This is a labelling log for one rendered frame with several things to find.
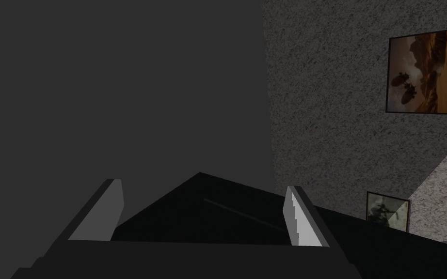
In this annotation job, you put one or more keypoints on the orange landscape framed picture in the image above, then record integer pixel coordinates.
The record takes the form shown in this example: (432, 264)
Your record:
(423, 71)

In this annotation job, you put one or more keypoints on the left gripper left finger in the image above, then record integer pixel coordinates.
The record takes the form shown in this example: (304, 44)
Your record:
(101, 217)

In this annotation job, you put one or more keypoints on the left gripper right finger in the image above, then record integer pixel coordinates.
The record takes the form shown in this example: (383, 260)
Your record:
(305, 224)

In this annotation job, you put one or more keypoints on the pale grey framed picture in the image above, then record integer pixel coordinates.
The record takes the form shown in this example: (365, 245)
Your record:
(387, 212)

